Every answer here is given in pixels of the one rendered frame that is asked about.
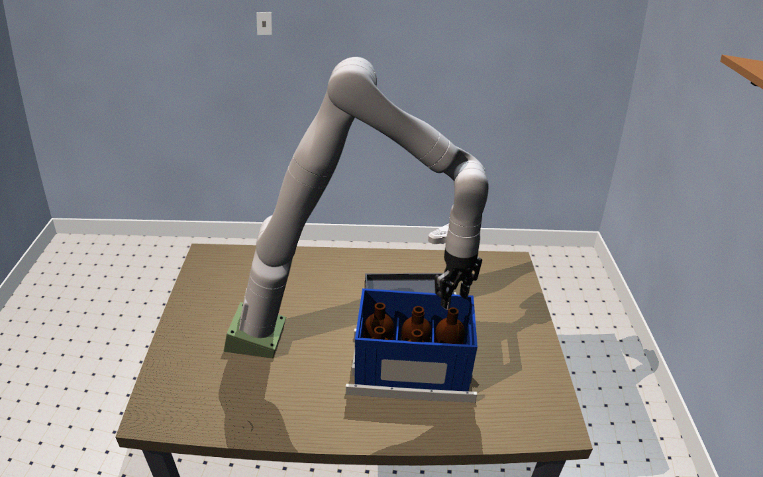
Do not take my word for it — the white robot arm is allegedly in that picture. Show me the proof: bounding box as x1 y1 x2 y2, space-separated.
239 57 489 338

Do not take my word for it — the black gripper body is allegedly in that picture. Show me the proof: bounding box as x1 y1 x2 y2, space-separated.
444 249 478 283

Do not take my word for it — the blue crate with dividers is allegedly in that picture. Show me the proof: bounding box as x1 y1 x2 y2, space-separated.
354 290 478 392

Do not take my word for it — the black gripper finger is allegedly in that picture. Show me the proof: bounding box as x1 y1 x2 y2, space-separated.
460 257 482 299
434 270 463 310

